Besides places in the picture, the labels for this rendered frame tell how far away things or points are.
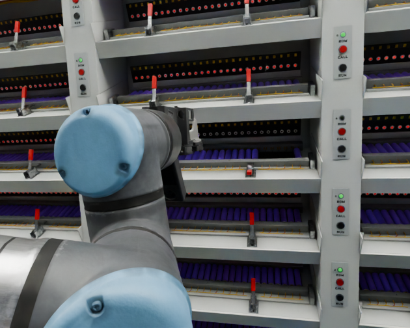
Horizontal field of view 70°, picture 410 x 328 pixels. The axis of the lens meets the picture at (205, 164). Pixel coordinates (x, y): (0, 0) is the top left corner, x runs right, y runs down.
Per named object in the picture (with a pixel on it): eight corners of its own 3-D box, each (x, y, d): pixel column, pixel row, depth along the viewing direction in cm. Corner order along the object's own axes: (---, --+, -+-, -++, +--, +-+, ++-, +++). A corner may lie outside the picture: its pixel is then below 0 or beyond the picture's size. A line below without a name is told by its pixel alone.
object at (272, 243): (319, 264, 80) (323, 224, 74) (114, 254, 92) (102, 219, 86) (309, 217, 97) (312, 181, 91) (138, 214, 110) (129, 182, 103)
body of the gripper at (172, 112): (196, 109, 55) (176, 105, 43) (198, 154, 56) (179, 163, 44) (157, 110, 56) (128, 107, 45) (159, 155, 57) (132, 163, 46)
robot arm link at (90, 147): (54, 208, 30) (35, 109, 29) (116, 183, 42) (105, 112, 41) (140, 201, 28) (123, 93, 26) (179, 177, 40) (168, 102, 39)
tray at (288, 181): (319, 193, 78) (323, 161, 73) (109, 192, 90) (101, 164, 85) (309, 159, 95) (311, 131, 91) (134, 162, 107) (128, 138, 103)
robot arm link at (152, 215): (90, 340, 28) (66, 213, 27) (105, 282, 39) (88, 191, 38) (187, 315, 30) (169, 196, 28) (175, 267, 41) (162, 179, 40)
